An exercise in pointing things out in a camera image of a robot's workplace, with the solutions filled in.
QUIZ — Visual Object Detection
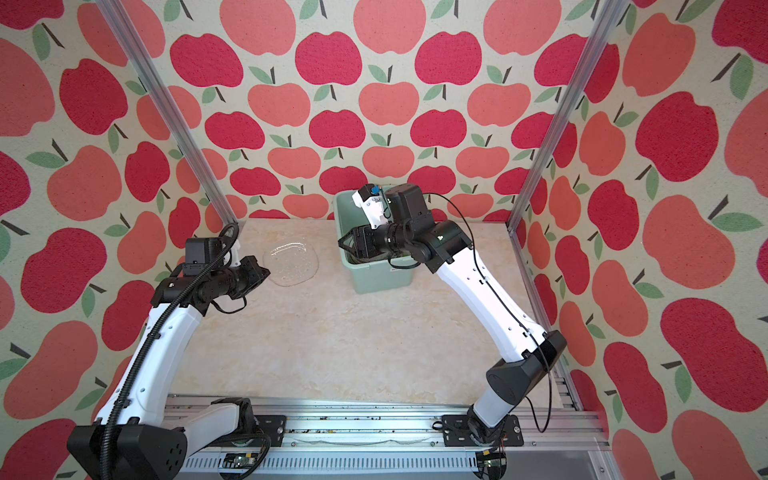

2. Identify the light green plastic bin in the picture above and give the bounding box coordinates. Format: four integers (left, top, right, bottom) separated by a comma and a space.
334, 190, 415, 294

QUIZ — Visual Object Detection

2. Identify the aluminium frame post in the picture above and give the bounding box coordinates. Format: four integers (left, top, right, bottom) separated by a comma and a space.
96, 0, 238, 224
505, 0, 628, 232

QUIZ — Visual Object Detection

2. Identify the front aluminium rail base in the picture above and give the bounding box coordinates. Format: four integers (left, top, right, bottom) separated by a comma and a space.
101, 395, 622, 480

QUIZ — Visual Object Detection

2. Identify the clear glass plate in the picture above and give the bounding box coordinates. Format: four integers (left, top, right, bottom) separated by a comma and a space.
263, 240, 319, 287

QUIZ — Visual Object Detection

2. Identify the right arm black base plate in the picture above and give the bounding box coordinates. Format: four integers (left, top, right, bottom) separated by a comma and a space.
432, 415, 524, 448

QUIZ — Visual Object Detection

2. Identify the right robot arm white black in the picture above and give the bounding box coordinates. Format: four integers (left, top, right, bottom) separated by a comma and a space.
338, 183, 567, 446

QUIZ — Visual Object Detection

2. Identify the black corrugated cable conduit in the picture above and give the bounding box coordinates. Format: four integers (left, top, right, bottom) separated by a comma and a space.
98, 221, 241, 480

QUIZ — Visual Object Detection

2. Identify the left aluminium frame post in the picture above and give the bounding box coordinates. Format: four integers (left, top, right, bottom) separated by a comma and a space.
96, 0, 238, 224

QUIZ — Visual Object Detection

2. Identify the right aluminium frame post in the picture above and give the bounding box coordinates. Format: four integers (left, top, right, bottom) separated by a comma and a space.
505, 0, 628, 232

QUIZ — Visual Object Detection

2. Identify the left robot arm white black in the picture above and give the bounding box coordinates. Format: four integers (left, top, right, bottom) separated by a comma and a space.
67, 224, 271, 479

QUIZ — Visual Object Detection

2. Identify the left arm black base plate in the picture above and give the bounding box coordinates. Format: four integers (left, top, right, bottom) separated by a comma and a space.
243, 414, 287, 448

